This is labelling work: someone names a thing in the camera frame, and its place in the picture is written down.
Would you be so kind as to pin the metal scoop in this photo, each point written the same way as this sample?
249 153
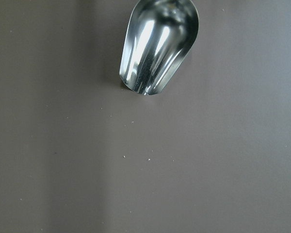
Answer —
160 34

